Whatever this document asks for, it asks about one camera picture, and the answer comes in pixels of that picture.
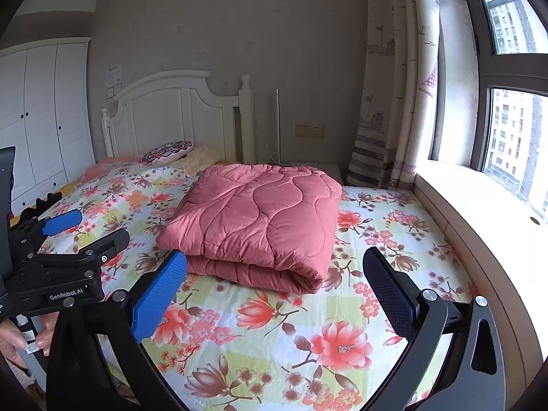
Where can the white wardrobe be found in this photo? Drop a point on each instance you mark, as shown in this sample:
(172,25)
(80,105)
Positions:
(43,115)

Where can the window sill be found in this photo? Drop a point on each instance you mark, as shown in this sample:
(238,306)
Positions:
(492,222)

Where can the window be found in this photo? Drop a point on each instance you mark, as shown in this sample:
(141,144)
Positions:
(513,137)

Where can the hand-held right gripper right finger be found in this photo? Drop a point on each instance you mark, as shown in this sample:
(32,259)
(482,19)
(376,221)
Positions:
(389,295)

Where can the white wall notice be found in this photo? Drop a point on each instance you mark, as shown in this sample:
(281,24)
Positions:
(114,78)

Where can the patterned cushion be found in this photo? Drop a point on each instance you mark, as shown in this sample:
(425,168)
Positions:
(165,153)

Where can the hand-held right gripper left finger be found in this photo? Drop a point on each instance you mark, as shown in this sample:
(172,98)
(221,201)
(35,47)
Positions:
(160,295)

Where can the white wooden headboard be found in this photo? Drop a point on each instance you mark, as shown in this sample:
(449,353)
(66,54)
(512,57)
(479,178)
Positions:
(171,115)

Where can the beige pillow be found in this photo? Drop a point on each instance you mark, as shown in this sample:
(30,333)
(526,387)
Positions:
(201,156)

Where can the white nightstand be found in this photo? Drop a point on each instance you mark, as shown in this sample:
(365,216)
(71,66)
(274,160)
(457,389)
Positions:
(334,171)

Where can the bed with floral sheet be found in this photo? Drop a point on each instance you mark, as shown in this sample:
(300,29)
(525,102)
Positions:
(299,342)

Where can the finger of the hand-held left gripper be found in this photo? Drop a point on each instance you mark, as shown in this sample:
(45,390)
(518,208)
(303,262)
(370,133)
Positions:
(98,248)
(62,222)

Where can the pink quilted coat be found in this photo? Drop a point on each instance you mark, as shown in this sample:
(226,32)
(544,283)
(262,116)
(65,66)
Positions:
(257,222)

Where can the wall socket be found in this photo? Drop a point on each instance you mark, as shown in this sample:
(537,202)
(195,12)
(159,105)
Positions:
(309,130)

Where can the person's left hand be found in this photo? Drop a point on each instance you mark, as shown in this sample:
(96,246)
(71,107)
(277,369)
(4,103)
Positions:
(10,338)

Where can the printed curtain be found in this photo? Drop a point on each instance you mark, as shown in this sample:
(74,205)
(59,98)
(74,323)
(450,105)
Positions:
(385,72)

